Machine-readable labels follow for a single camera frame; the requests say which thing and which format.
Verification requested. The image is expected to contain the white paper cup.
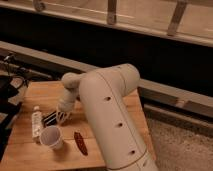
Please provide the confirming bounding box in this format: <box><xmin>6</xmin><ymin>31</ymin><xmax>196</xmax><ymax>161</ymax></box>
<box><xmin>39</xmin><ymin>126</ymin><xmax>63</xmax><ymax>150</ymax></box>

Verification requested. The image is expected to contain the black equipment with cables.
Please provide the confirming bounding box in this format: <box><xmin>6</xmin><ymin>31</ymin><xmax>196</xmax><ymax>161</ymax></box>
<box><xmin>0</xmin><ymin>53</ymin><xmax>31</xmax><ymax>161</ymax></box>

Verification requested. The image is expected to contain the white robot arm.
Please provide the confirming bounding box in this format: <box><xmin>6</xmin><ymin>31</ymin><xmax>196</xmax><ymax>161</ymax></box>
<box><xmin>57</xmin><ymin>64</ymin><xmax>159</xmax><ymax>171</ymax></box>

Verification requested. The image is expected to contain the white plastic bottle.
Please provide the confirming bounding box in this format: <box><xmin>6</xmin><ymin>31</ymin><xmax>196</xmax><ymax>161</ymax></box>
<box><xmin>31</xmin><ymin>106</ymin><xmax>44</xmax><ymax>143</ymax></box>

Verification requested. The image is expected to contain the dark red oblong object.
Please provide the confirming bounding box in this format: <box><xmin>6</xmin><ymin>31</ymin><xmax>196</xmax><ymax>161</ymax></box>
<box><xmin>74</xmin><ymin>132</ymin><xmax>88</xmax><ymax>156</ymax></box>

